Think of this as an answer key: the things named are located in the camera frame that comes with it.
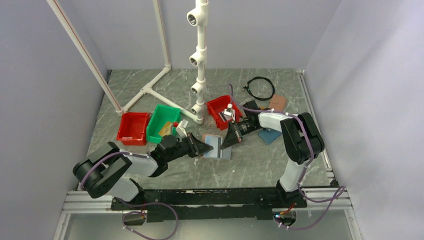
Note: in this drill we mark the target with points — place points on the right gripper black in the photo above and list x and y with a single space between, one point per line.
233 136

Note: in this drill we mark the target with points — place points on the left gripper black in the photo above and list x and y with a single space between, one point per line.
196 146

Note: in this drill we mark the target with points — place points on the brown card holder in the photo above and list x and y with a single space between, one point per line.
217 147

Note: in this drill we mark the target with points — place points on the grey striped credit card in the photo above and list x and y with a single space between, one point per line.
217 147

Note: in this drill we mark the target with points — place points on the orange credit card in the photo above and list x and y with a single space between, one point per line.
167 129

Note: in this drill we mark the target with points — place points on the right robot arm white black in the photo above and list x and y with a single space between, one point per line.
301 137

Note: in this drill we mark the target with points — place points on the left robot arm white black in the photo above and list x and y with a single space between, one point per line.
102 172

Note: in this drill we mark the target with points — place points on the blue card holder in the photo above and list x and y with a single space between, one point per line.
269 135

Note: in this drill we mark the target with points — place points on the pink card holder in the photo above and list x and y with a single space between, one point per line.
277 102

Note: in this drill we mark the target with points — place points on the red bin right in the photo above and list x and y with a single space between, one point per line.
217 105

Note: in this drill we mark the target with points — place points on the red bin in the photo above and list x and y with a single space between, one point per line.
217 105
133 128

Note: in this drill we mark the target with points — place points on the green bin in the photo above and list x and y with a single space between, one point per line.
161 114

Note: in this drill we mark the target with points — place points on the red bin left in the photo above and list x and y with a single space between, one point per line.
133 128

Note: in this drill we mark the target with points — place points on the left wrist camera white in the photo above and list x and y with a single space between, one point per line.
180 128

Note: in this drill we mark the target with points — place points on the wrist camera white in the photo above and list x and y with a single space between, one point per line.
230 111
180 128

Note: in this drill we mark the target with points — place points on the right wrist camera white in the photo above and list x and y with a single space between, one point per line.
230 111

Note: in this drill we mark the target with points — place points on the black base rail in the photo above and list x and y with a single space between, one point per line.
210 203

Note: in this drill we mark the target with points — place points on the white pvc pipe frame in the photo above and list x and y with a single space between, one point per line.
147 89

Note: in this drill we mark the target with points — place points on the aluminium frame rail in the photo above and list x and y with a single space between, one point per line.
79 202

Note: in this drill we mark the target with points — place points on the white pvc fitting post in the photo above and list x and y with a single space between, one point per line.
198 17

